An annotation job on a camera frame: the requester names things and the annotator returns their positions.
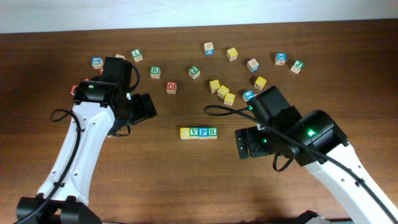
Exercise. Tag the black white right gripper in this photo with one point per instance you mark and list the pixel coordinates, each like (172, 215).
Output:
(249, 143)

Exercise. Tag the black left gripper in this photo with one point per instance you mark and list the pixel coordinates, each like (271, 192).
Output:
(144, 107)

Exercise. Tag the green r block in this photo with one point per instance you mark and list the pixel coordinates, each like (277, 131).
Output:
(155, 72)
(212, 133)

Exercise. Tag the blue P letter block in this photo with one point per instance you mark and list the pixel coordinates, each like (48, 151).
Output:
(203, 133)

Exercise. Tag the green V letter block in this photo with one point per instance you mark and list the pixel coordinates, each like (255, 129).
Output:
(194, 133)

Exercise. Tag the yellow C letter block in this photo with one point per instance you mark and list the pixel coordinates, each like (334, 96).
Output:
(185, 133)

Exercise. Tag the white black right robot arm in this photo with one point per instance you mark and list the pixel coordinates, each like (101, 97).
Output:
(317, 143)

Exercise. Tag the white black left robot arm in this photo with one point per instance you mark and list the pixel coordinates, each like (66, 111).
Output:
(64, 196)

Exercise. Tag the red O letter block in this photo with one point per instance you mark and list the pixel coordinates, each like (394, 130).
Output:
(171, 87)

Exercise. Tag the yellow block cluster lower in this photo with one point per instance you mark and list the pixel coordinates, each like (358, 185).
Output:
(229, 99)

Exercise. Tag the yellow block cluster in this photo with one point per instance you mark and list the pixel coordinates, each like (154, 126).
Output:
(229, 99)
(222, 91)

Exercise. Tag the blue E letter block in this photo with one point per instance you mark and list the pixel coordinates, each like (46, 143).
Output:
(248, 95)

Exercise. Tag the yellow block cluster middle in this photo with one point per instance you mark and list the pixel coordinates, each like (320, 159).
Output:
(222, 91)

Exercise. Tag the green L letter block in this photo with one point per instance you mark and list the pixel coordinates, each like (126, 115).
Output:
(137, 55)

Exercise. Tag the yellow S letter block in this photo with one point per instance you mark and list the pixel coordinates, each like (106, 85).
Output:
(214, 86)

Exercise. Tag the plain wooden block yellow edge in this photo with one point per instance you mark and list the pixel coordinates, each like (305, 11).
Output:
(119, 56)

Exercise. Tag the green Z letter block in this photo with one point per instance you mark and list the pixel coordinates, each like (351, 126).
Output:
(194, 72)

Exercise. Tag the blue S letter block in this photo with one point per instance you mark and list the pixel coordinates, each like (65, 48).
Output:
(97, 63)

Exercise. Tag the wooden block blue edge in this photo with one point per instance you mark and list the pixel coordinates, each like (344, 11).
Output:
(252, 65)

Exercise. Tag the red M letter block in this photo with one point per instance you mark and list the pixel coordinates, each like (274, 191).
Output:
(73, 89)

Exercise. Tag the yellow block top right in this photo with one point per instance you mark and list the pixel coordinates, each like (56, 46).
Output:
(232, 54)

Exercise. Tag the blue X letter block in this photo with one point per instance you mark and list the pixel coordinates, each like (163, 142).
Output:
(280, 58)

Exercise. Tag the green J letter block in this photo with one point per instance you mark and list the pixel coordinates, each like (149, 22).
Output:
(297, 66)

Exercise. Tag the wooden block blue side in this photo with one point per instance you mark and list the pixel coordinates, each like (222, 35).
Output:
(209, 48)

